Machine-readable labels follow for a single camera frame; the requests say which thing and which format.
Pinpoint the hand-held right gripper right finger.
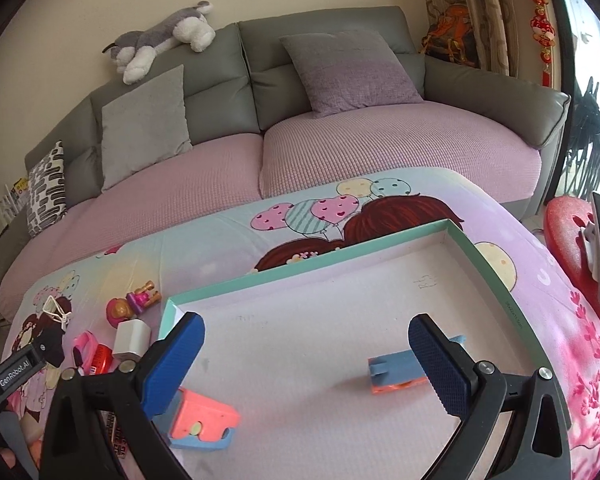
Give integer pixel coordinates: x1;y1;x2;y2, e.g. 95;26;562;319
408;313;574;480

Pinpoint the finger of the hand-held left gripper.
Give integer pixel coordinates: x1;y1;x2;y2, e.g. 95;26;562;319
32;329;67;368

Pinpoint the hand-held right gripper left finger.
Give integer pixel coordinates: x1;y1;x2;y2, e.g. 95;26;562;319
39;311;206;480

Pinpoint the blue and orange toy block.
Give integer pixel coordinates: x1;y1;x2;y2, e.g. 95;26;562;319
367;335;468;395

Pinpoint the pink and blue toy gun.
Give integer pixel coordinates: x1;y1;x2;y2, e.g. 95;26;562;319
165;387;242;451

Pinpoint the shallow white tray green rim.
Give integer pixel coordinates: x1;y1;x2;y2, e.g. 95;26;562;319
157;218;573;480

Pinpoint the pink plastic toy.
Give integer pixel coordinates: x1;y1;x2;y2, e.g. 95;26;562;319
71;331;100;376

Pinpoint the white binder clip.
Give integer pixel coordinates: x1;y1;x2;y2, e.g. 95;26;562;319
42;295;73;328

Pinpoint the white charger cube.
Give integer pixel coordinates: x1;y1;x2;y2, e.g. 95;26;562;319
112;319;152;362

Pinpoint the small doll figure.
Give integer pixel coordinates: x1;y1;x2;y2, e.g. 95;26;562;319
106;281;162;331

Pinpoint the printed blanket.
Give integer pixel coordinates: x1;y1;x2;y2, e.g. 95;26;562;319
0;167;600;480

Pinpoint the pink sofa seat cover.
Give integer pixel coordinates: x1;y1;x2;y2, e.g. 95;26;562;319
0;132;266;321
259;101;543;201

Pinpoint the stack of magazines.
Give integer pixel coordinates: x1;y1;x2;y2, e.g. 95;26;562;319
0;177;31;231

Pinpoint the black and white patterned cushion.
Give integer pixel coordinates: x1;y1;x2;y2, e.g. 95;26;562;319
26;141;68;238

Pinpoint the red plastic stool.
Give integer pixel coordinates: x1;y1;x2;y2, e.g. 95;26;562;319
544;196;600;346

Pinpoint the grey cushion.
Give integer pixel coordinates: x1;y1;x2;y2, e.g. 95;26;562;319
100;64;193;191

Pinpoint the black drying rack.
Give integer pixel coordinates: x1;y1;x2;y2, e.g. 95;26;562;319
562;77;600;198

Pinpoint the grey sofa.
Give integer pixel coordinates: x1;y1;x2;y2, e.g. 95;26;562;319
0;6;572;321

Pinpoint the purple cushion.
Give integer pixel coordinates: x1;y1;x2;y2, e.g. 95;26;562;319
279;30;425;118

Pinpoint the grey husky plush toy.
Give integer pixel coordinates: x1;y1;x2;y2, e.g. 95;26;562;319
102;1;217;85

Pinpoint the orange backpack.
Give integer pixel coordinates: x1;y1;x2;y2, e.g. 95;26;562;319
420;4;480;67

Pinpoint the patterned curtain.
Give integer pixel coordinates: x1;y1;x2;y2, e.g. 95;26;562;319
416;0;520;78

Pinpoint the red hanging ornament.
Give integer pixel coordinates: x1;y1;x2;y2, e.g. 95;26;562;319
515;0;558;88

